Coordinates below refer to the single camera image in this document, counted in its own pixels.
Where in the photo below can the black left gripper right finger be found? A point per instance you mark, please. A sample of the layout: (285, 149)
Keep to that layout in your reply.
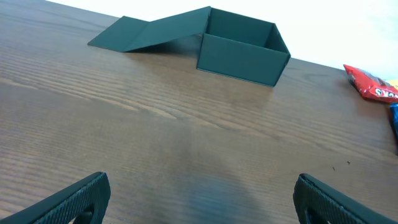
(316, 202)

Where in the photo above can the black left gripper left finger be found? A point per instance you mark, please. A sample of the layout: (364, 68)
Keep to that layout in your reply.
(84, 201)

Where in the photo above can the red Hacks candy bag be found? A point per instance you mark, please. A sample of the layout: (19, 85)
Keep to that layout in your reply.
(371, 87)

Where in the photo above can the dark green gift box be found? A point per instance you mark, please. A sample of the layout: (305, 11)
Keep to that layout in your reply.
(231, 44)

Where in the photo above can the blue Oreo cookie pack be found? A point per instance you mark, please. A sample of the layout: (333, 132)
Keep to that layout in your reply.
(394, 117)

